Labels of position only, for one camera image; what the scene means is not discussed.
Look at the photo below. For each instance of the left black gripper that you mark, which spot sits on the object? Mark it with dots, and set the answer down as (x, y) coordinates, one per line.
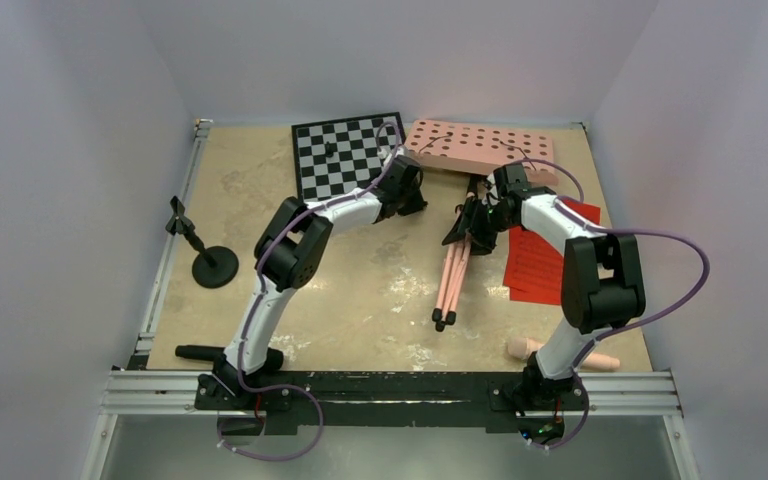
(417, 205)

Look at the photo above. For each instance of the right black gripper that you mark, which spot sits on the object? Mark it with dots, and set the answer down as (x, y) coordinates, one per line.
(480, 242)

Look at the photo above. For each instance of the pink music stand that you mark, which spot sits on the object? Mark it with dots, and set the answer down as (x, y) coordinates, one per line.
(477, 151)

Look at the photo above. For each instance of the black white chessboard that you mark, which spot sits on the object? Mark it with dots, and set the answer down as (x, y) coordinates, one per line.
(355, 162)

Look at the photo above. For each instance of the red sheet music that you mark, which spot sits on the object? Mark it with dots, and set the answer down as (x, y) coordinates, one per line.
(586, 212)
(533, 271)

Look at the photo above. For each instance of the pink microphone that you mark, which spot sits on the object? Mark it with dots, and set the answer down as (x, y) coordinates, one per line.
(560, 356)

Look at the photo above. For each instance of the black microphone stand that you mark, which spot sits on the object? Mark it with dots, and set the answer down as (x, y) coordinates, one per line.
(213, 267)

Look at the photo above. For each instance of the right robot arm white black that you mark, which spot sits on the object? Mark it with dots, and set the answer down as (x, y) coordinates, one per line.
(602, 286)

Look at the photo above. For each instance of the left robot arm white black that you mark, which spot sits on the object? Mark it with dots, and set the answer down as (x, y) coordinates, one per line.
(290, 250)

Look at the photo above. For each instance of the black cylinder on table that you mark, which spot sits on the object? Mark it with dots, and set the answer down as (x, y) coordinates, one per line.
(274, 358)

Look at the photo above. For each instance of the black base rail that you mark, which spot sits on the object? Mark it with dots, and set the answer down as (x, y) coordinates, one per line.
(286, 400)

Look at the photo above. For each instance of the aluminium frame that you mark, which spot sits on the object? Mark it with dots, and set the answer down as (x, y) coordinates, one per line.
(369, 309)

